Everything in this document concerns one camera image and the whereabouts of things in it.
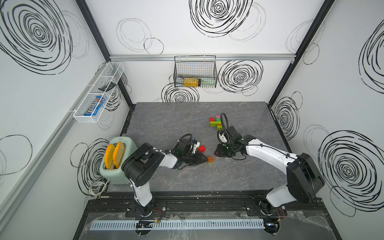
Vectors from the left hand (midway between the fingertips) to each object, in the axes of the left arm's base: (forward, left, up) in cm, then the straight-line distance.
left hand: (207, 161), depth 87 cm
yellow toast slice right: (-6, +44, +18) cm, 48 cm away
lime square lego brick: (+25, -9, 0) cm, 27 cm away
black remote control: (+27, +54, +32) cm, 69 cm away
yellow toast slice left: (-7, +47, +19) cm, 51 cm away
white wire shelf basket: (+43, +60, +30) cm, 80 cm away
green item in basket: (+36, +1, +31) cm, 47 cm away
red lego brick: (+33, -5, -1) cm, 34 cm away
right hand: (+3, -6, +4) cm, 8 cm away
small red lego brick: (+9, +3, -1) cm, 9 cm away
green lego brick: (+32, -9, +1) cm, 33 cm away
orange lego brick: (+2, -2, -1) cm, 3 cm away
